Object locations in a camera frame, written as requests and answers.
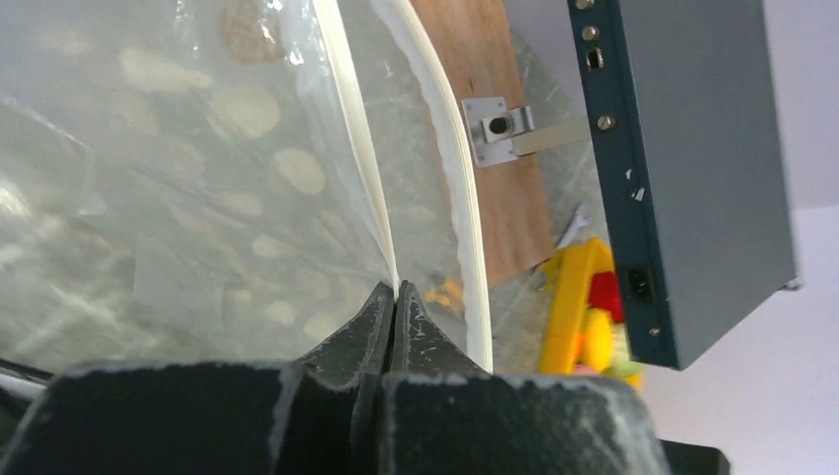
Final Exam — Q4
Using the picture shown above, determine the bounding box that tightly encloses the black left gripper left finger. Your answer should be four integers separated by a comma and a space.
1, 284, 396, 474

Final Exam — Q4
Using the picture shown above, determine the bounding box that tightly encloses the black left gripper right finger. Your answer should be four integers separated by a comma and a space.
380, 281, 671, 474

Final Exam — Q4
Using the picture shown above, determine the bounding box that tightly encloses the clear dotted zip bag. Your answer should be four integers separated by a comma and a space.
1, 1, 493, 373

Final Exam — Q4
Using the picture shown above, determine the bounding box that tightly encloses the red toy bell pepper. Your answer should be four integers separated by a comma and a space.
588, 271, 625, 324

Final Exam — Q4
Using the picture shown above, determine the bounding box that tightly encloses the green toy cabbage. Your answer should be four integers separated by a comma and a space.
603, 359, 645, 379

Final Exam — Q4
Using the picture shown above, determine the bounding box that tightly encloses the wooden board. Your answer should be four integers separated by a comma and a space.
413, 0, 554, 287

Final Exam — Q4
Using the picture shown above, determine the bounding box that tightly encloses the yellow plastic tray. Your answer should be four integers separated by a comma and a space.
537, 237, 643, 391

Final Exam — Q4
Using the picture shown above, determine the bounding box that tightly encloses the silver open-end wrench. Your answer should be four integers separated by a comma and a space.
556, 203, 591, 249

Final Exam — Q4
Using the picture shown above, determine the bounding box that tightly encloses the dark grey server chassis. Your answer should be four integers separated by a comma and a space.
567, 1, 799, 370

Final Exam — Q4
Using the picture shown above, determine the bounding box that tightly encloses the metal mounting bracket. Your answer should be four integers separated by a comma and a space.
461, 96, 591, 168

